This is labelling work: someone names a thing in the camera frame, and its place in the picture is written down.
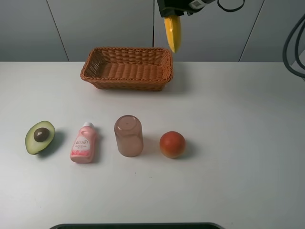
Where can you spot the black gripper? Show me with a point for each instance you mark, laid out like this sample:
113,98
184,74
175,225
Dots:
169,8

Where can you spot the yellow banana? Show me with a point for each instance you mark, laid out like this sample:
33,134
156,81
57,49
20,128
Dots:
173,32

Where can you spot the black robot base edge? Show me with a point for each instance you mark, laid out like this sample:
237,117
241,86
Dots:
200,225

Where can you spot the brown wicker basket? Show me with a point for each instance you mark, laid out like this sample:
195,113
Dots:
144,69

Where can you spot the translucent brown plastic cup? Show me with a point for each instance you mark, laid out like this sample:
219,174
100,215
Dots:
128,133

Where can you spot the red tomato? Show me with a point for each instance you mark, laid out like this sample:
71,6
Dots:
172,144

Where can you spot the pink bottle white cap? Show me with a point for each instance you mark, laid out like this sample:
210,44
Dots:
84,147

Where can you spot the halved avocado with pit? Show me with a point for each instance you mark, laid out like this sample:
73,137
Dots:
39,137

